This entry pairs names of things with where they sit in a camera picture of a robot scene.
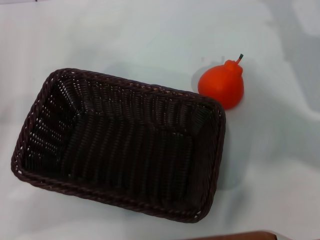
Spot dark brown woven basket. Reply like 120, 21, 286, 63
10, 67, 227, 224

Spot orange toy pear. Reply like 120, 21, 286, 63
197, 53, 245, 111

